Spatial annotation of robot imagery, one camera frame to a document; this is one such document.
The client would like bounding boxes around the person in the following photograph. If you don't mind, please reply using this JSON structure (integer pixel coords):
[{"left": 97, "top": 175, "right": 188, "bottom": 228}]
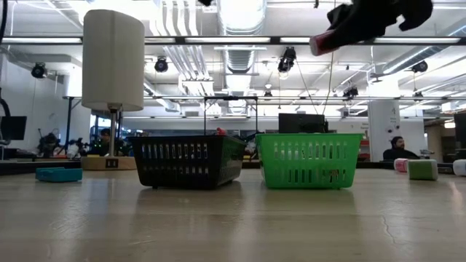
[
  {"left": 382, "top": 135, "right": 420, "bottom": 161},
  {"left": 97, "top": 127, "right": 114, "bottom": 157}
]

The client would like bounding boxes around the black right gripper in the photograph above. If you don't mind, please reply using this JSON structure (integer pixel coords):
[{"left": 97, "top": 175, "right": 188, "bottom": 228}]
[{"left": 326, "top": 0, "right": 434, "bottom": 49}]

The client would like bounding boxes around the black overhead light bar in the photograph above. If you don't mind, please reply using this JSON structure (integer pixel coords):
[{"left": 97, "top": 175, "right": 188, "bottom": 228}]
[{"left": 0, "top": 35, "right": 466, "bottom": 46}]

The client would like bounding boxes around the red storage rack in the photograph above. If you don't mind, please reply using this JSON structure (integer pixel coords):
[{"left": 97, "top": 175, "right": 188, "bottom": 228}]
[{"left": 358, "top": 138, "right": 371, "bottom": 161}]

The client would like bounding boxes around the silver ventilation duct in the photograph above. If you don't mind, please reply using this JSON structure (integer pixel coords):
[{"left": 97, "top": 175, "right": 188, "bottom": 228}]
[{"left": 217, "top": 0, "right": 267, "bottom": 116}]

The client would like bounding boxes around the black slotted plastic basket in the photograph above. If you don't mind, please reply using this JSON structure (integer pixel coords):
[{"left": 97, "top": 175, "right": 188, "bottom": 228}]
[{"left": 129, "top": 135, "right": 248, "bottom": 191}]

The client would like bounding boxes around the black computer monitor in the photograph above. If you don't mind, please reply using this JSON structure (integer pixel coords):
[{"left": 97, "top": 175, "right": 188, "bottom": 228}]
[
  {"left": 0, "top": 116, "right": 28, "bottom": 141},
  {"left": 454, "top": 112, "right": 466, "bottom": 146},
  {"left": 278, "top": 113, "right": 327, "bottom": 135}
]

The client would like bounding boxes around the thin hanging black cable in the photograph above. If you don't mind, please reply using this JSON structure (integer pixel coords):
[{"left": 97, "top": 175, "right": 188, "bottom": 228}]
[{"left": 322, "top": 49, "right": 335, "bottom": 114}]

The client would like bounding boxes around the green USB wall charger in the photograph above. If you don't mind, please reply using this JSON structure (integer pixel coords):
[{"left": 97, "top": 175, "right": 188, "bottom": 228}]
[{"left": 407, "top": 159, "right": 439, "bottom": 181}]

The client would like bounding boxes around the white shade wooden base lamp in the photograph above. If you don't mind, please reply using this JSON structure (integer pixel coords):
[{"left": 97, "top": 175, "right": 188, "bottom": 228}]
[{"left": 80, "top": 9, "right": 146, "bottom": 172}]

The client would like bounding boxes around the green slotted plastic basket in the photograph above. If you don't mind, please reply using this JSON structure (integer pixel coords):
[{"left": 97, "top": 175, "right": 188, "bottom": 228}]
[{"left": 254, "top": 132, "right": 364, "bottom": 190}]

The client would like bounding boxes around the pink USB wall charger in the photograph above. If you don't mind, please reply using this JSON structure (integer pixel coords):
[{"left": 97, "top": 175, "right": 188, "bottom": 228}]
[{"left": 393, "top": 157, "right": 410, "bottom": 173}]

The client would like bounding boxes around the black aluminium table frame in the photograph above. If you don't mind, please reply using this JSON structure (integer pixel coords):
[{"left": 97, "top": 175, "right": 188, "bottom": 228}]
[{"left": 0, "top": 159, "right": 456, "bottom": 175}]

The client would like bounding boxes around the teal digital clock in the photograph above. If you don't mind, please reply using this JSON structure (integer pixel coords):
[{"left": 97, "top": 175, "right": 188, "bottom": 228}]
[{"left": 35, "top": 167, "right": 84, "bottom": 183}]

